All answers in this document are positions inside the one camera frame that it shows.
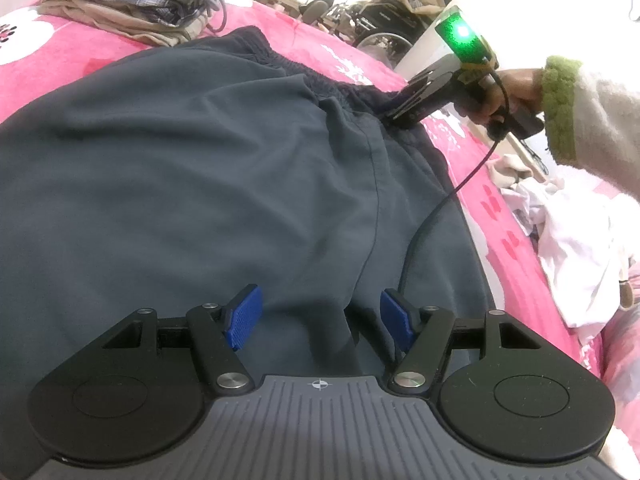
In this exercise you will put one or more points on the pink floral blanket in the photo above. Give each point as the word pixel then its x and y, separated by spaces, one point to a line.
pixel 510 270

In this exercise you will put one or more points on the person's right hand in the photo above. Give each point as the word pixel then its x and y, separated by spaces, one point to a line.
pixel 522 90

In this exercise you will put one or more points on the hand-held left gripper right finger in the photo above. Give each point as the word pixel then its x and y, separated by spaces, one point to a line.
pixel 397 320

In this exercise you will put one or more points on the white garment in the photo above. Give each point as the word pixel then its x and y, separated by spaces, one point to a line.
pixel 575 250

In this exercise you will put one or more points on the beige clothes heap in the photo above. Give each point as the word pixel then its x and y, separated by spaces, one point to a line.
pixel 415 0

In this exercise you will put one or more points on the black wheelchair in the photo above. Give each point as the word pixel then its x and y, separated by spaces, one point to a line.
pixel 380 15

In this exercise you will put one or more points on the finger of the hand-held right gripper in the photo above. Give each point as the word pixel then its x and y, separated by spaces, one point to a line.
pixel 432 72
pixel 425 105

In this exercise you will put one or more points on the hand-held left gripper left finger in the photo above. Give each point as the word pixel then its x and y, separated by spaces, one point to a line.
pixel 243 317

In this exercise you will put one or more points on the beige cloth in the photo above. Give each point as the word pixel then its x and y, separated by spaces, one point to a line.
pixel 505 170

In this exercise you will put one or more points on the stack of folded clothes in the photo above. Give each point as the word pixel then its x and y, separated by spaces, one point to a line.
pixel 125 0

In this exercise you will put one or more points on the dark grey pants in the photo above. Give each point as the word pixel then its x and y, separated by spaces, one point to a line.
pixel 200 170

